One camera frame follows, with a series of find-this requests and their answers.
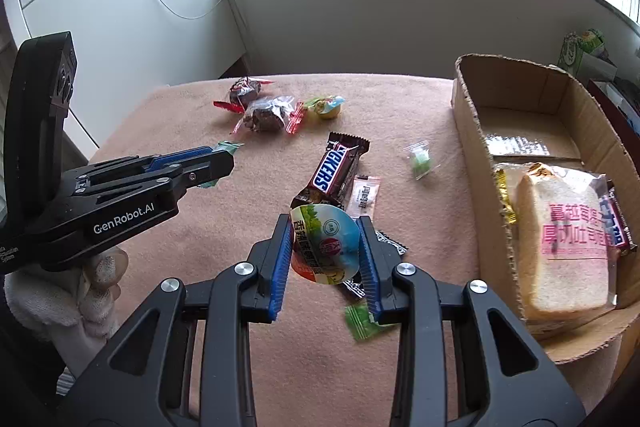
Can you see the teal candy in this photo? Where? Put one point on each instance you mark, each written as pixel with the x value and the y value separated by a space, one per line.
pixel 219 164

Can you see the Snickers chocolate bar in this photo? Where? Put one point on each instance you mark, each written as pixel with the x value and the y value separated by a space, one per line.
pixel 336 170

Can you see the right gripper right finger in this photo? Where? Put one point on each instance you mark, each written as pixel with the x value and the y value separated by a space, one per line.
pixel 385 301

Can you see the cardboard box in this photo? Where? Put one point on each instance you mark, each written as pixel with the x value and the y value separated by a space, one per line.
pixel 518 111

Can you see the clear green candy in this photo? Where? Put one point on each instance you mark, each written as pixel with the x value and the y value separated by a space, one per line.
pixel 420 159

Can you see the black small snack packet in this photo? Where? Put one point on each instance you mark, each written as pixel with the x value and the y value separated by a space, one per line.
pixel 353 288

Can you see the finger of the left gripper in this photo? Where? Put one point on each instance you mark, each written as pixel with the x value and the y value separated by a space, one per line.
pixel 186 176
pixel 182 155

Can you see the white cabinet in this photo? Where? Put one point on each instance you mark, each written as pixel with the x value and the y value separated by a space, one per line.
pixel 128 48

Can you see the round jelly cup snack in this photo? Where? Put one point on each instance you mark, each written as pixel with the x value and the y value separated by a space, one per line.
pixel 326 244

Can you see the packaged sliced toast bread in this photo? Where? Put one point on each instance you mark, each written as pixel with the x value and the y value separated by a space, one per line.
pixel 564 254

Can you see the green gift bag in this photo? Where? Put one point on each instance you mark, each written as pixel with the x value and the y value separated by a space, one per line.
pixel 585 57

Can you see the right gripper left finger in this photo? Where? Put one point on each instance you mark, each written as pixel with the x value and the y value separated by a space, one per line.
pixel 271 260

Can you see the left white gloved hand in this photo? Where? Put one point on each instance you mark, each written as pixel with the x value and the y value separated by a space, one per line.
pixel 73 309

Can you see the brown pastry red wrapper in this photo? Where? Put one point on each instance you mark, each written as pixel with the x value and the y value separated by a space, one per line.
pixel 242 92

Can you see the yellow snack packet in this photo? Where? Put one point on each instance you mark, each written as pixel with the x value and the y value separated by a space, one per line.
pixel 504 194

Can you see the pink white small sachet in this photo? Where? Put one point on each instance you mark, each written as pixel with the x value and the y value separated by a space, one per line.
pixel 363 198

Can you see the brown pastry clear wrapper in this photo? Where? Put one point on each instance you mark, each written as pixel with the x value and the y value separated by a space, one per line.
pixel 272 115

